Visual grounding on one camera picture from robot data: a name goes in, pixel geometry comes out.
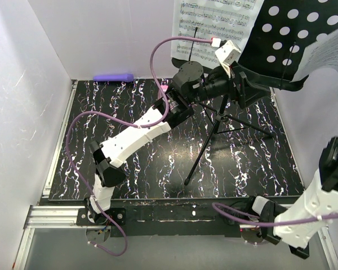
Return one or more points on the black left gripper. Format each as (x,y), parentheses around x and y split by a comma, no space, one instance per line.
(248,94)

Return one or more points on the black folding music stand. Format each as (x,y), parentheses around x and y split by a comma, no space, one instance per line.
(282,30)

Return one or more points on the white sheet music page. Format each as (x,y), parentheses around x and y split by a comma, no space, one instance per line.
(225,19)
(323,53)

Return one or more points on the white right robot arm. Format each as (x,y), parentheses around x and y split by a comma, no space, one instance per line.
(307,215)

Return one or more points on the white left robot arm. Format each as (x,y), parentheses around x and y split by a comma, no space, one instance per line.
(188,87)

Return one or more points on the pink metronome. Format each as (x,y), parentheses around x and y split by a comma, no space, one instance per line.
(164,88)

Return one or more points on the purple cylindrical case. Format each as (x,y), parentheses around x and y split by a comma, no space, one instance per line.
(127,77)

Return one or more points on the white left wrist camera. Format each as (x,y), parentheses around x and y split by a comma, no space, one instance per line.
(227,54)

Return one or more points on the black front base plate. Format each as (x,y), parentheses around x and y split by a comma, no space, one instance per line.
(163,217)

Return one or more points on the aluminium left side rail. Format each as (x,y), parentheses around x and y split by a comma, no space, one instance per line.
(56,155)

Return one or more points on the aluminium rail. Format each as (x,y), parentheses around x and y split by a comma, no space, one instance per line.
(56,155)
(52,217)

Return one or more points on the aluminium front rail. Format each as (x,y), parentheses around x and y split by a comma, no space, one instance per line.
(52,217)

